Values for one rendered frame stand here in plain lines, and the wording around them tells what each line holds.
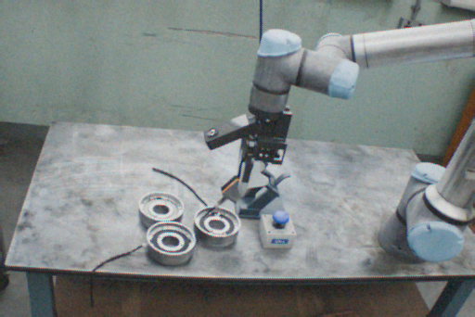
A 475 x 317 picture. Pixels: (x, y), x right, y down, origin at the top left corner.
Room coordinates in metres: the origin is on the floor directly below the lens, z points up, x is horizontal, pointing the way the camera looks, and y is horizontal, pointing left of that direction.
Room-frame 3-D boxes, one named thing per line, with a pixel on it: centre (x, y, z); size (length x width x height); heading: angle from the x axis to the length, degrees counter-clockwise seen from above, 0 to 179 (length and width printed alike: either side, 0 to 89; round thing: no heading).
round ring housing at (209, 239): (0.88, 0.00, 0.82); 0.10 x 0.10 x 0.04
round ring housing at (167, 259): (0.79, 0.09, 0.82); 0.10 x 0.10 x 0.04
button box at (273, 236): (0.90, -0.14, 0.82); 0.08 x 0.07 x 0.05; 103
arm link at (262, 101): (0.91, -0.05, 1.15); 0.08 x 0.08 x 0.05
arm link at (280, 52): (0.90, -0.05, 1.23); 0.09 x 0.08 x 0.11; 81
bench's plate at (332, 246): (1.07, -0.10, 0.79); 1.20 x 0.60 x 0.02; 103
